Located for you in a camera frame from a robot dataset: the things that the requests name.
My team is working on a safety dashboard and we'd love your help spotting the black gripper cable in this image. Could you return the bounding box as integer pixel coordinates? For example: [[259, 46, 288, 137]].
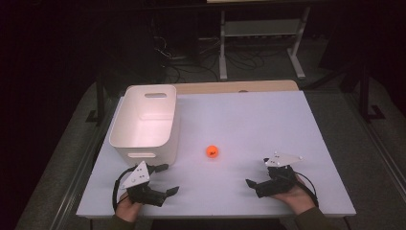
[[111, 166, 139, 213], [294, 172, 320, 208]]

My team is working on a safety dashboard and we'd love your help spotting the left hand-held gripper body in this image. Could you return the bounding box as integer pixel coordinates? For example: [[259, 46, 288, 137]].
[[120, 160, 168, 208]]

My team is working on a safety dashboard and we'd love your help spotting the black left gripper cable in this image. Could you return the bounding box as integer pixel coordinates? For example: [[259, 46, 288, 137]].
[[111, 166, 139, 213]]

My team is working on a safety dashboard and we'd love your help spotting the white plastic storage bin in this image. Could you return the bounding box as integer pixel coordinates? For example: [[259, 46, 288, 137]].
[[108, 83, 180, 168]]

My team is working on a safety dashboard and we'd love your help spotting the wooden table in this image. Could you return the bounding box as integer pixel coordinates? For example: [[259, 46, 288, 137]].
[[173, 80, 300, 96]]

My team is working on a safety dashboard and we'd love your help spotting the white metal stand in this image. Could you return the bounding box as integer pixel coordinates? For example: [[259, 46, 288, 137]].
[[217, 6, 311, 81]]

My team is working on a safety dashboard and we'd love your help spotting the person's left hand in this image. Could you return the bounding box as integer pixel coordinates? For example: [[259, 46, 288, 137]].
[[114, 191, 144, 223]]

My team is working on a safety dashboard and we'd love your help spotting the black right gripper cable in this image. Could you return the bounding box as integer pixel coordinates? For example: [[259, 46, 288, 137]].
[[294, 172, 320, 208]]

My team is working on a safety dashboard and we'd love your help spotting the orange ball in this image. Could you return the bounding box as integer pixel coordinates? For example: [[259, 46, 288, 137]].
[[205, 145, 220, 159]]

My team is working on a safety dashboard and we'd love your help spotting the person's right hand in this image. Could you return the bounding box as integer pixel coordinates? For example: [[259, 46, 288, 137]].
[[271, 174, 318, 216]]

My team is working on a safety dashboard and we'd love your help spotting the black metal stand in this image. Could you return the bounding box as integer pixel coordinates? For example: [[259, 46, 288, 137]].
[[357, 61, 387, 124], [85, 68, 107, 127]]

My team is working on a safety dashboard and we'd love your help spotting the tangle of black floor cables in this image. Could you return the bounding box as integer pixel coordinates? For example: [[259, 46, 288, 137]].
[[152, 33, 288, 83]]

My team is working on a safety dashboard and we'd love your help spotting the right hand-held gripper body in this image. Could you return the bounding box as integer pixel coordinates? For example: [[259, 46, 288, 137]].
[[255, 150, 305, 198]]

